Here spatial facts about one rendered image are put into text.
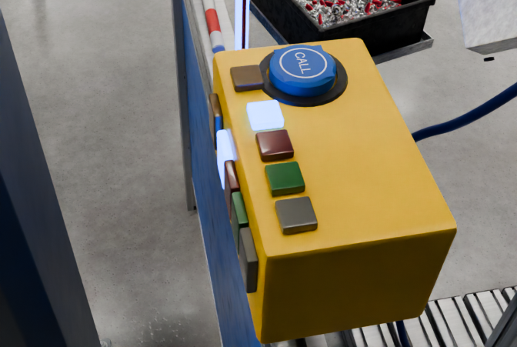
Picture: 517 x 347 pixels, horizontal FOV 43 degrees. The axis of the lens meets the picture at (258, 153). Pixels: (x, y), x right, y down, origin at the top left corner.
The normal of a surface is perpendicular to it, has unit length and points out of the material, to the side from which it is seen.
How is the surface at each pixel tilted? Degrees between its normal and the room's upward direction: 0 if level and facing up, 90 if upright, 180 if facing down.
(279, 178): 0
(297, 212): 0
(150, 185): 0
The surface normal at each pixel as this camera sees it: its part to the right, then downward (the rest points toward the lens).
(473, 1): -0.54, 0.04
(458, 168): 0.04, -0.69
